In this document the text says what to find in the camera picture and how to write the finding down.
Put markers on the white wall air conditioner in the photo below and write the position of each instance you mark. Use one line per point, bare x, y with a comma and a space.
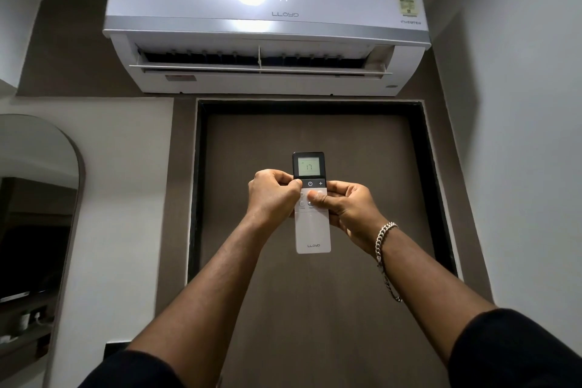
268, 24

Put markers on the person's left thumb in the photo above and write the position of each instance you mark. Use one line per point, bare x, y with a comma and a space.
293, 190

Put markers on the person's right forearm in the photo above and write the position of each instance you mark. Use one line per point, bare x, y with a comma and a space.
427, 292

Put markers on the person's right thumb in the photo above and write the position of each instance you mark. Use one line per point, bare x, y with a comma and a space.
320, 201

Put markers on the arched wall mirror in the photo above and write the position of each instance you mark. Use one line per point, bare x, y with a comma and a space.
32, 237

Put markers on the person's left hand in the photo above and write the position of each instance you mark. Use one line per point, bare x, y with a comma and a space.
268, 199

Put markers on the brown wooden door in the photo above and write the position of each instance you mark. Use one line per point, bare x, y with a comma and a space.
318, 301

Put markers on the person's left forearm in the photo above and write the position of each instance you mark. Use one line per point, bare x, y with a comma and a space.
204, 296

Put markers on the person's right hand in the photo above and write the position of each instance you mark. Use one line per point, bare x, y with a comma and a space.
350, 215

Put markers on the white air conditioner remote control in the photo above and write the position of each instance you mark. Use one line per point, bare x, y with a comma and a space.
311, 228

